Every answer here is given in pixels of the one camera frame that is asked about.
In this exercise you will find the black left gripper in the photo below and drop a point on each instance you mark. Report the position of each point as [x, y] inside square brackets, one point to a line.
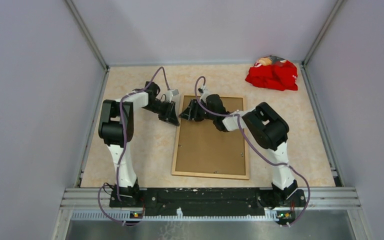
[170, 116]

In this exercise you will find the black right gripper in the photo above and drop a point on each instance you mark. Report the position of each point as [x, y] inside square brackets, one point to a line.
[191, 112]

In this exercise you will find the wooden picture frame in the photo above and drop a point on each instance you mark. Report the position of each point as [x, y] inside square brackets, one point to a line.
[208, 175]

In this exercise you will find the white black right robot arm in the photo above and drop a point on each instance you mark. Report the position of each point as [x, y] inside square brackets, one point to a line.
[270, 132]

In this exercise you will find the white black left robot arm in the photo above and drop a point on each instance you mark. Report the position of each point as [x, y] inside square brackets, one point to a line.
[116, 129]

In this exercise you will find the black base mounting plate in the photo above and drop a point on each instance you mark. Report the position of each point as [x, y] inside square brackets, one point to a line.
[207, 202]

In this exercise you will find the red crumpled cloth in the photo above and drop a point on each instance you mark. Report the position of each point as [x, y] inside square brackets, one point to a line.
[274, 73]

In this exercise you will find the left controller board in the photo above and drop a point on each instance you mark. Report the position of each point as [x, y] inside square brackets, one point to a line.
[136, 215]

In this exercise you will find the controller board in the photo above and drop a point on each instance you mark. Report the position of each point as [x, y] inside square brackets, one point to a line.
[136, 215]
[282, 215]

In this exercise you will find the right controller board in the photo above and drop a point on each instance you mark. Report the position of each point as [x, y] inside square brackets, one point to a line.
[282, 215]

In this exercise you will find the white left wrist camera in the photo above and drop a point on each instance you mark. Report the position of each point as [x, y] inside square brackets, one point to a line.
[172, 95]

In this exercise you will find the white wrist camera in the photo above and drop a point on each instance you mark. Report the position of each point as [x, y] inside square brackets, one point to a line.
[204, 92]
[172, 95]

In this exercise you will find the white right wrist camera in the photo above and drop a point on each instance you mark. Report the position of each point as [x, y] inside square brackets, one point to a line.
[204, 92]

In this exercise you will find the aluminium front rail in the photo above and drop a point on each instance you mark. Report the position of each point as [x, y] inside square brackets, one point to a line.
[321, 198]

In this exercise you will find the white toothed cable duct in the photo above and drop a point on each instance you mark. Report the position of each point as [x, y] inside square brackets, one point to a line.
[128, 216]

